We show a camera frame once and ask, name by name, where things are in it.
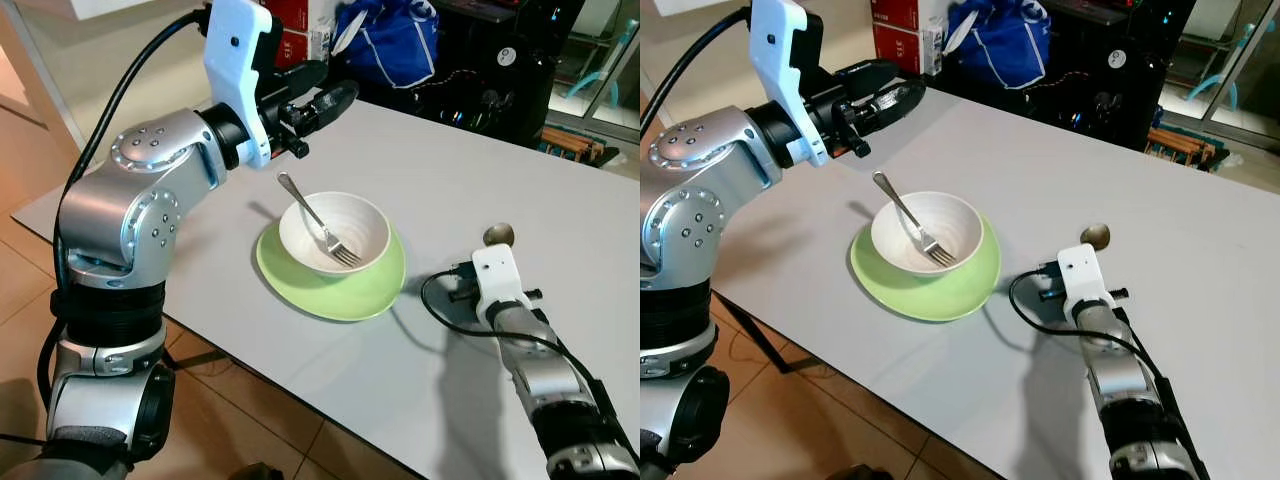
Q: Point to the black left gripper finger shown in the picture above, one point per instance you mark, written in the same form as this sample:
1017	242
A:
330	103
875	72
895	103
310	72

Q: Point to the brass metal spoon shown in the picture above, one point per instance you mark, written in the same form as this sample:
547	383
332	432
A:
1096	236
498	235

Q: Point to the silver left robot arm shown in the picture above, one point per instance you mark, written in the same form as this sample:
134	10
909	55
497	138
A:
130	200
700	200

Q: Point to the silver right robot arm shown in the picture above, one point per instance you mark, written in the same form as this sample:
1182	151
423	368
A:
550	380
1130	390

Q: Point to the blue fabric bag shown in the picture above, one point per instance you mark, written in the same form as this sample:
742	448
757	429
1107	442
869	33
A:
390	50
1000	50

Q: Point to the silver metal fork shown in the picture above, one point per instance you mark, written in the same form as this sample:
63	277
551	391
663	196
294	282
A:
300	200
895	200

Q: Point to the green plate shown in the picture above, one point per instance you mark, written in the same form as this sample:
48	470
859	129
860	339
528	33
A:
350	300
950	302

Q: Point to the white ceramic bowl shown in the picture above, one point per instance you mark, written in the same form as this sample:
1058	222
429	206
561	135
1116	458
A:
350	215
950	215

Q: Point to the black cabinet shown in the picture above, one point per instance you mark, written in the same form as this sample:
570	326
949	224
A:
500	60
1120	60

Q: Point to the brown wooden rack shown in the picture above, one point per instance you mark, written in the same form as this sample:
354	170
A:
1180	148
575	145

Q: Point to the white shelf board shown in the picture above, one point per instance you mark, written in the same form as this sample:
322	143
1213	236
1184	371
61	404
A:
130	8
700	6

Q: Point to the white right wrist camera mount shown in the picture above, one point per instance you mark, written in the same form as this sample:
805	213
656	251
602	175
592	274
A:
497	275
1082	275

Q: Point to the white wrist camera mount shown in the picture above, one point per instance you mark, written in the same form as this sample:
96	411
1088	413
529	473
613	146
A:
240	60
1082	275
497	275
785	60

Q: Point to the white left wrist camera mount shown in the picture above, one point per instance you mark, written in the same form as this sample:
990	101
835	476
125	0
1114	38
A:
785	60
240	60

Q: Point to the black table frame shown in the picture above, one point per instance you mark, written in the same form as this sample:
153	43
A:
750	335
200	358

